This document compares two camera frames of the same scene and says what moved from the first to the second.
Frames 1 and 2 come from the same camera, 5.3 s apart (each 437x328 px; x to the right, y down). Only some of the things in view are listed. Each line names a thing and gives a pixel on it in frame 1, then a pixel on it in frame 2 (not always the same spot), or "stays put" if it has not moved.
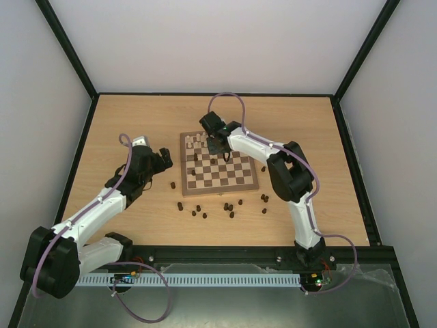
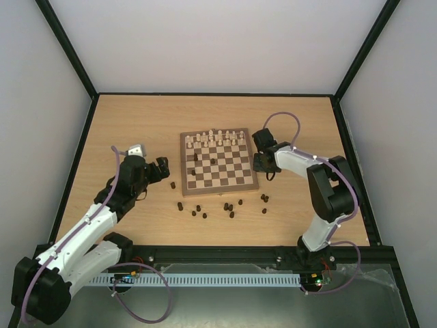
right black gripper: (217, 145) -> (263, 162)
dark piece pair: (265, 198) stays put
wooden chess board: (203, 173) stays put
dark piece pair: (228, 207) stays put
